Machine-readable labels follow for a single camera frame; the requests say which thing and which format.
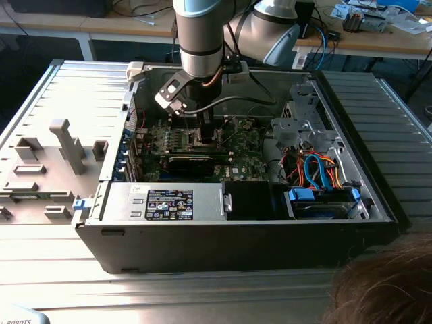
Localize black RAM slot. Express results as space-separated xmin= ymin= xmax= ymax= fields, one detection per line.
xmin=172 ymin=115 xmax=226 ymax=124
xmin=172 ymin=121 xmax=226 ymax=130

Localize CPU socket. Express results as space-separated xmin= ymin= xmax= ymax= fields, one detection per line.
xmin=186 ymin=128 xmax=226 ymax=152

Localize finned CPU cooler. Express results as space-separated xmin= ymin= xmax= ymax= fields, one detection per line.
xmin=342 ymin=9 xmax=366 ymax=33

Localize green motherboard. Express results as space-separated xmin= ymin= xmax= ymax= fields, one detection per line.
xmin=136 ymin=114 xmax=271 ymax=183

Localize black graphics card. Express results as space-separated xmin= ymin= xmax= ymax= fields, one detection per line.
xmin=150 ymin=150 xmax=232 ymax=177

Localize beige case latch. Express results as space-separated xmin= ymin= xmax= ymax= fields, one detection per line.
xmin=125 ymin=61 xmax=146 ymax=83

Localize grey metal drive cage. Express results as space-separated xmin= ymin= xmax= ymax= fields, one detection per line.
xmin=271 ymin=83 xmax=342 ymax=151

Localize white labelled tag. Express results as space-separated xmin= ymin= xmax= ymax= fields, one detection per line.
xmin=292 ymin=52 xmax=308 ymax=71

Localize black box device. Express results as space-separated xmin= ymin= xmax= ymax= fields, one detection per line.
xmin=296 ymin=1 xmax=317 ymax=40

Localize grey power supply unit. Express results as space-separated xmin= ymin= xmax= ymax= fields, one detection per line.
xmin=101 ymin=182 xmax=226 ymax=222

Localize black open PC case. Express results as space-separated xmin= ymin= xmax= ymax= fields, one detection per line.
xmin=74 ymin=61 xmax=411 ymax=275

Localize hard disk in blue carrier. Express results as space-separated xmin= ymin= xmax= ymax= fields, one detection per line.
xmin=285 ymin=187 xmax=361 ymax=220

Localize grey parts rack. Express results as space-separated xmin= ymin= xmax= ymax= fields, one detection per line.
xmin=0 ymin=117 xmax=109 ymax=225

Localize wooden desk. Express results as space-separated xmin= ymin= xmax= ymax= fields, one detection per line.
xmin=292 ymin=0 xmax=432 ymax=62
xmin=0 ymin=0 xmax=178 ymax=61

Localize grey metal device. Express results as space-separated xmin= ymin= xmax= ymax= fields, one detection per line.
xmin=362 ymin=15 xmax=388 ymax=34

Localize blue plastic box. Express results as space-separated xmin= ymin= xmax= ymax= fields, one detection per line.
xmin=376 ymin=0 xmax=421 ymax=11

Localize pale teach pendant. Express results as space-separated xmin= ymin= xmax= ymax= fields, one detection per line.
xmin=0 ymin=303 xmax=51 ymax=324

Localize thick black camera cable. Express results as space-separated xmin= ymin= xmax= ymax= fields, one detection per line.
xmin=185 ymin=96 xmax=278 ymax=114

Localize small white wrist camera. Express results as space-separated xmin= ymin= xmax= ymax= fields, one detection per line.
xmin=227 ymin=61 xmax=250 ymax=84

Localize white camera on black bracket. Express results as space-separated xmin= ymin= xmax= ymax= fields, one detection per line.
xmin=154 ymin=70 xmax=189 ymax=117

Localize red twisted wire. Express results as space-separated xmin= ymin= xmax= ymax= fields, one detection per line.
xmin=130 ymin=107 xmax=151 ymax=149

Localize blue flat data wire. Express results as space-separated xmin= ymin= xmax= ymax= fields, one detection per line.
xmin=302 ymin=151 xmax=334 ymax=192

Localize blue cable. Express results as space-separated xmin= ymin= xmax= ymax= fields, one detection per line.
xmin=315 ymin=26 xmax=331 ymax=70

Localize orange power wires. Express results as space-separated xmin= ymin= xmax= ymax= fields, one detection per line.
xmin=295 ymin=151 xmax=346 ymax=188

